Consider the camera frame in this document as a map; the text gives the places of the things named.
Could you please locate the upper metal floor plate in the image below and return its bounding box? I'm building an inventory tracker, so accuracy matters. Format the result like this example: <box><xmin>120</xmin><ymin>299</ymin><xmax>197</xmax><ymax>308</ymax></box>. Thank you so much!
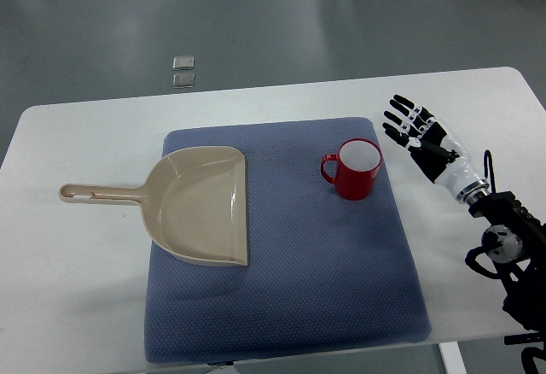
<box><xmin>172</xmin><ymin>55</ymin><xmax>195</xmax><ymax>71</ymax></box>

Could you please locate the metal floor plate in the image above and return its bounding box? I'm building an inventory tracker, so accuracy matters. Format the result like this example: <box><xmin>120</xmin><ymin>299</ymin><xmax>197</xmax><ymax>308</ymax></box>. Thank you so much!
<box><xmin>172</xmin><ymin>72</ymin><xmax>195</xmax><ymax>89</ymax></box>
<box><xmin>172</xmin><ymin>55</ymin><xmax>195</xmax><ymax>71</ymax></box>

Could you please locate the white table leg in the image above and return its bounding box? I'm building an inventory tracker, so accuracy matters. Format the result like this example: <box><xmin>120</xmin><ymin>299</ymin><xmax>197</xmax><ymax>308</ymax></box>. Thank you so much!
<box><xmin>439</xmin><ymin>342</ymin><xmax>467</xmax><ymax>374</ymax></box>

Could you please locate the blue fabric mat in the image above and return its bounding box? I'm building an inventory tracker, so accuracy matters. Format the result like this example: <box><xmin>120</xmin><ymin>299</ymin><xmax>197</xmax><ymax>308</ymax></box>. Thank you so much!
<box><xmin>144</xmin><ymin>117</ymin><xmax>431</xmax><ymax>364</ymax></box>

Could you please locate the black table control panel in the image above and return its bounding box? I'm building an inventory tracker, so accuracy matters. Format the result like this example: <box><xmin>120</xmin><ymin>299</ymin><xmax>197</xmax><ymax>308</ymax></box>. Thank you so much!
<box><xmin>503</xmin><ymin>332</ymin><xmax>545</xmax><ymax>345</ymax></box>

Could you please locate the beige plastic dustpan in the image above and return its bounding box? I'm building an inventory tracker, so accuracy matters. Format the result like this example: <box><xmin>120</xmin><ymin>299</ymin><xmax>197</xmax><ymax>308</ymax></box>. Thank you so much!
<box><xmin>59</xmin><ymin>146</ymin><xmax>249</xmax><ymax>266</ymax></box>

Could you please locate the lower metal floor plate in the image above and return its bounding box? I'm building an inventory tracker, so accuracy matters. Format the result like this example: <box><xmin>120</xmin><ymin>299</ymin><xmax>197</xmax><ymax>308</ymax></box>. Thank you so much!
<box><xmin>172</xmin><ymin>72</ymin><xmax>195</xmax><ymax>89</ymax></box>

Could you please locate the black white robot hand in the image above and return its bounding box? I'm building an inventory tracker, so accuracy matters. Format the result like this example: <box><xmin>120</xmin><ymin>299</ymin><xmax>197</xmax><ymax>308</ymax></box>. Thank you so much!
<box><xmin>382</xmin><ymin>95</ymin><xmax>490</xmax><ymax>205</ymax></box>

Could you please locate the red plastic cup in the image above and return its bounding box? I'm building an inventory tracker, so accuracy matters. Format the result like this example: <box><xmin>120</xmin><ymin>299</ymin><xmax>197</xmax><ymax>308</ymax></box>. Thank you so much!
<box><xmin>320</xmin><ymin>138</ymin><xmax>383</xmax><ymax>201</ymax></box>

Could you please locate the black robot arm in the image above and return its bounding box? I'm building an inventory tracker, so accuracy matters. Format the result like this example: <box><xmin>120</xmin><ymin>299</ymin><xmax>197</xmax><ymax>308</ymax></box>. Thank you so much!
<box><xmin>464</xmin><ymin>150</ymin><xmax>545</xmax><ymax>373</ymax></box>

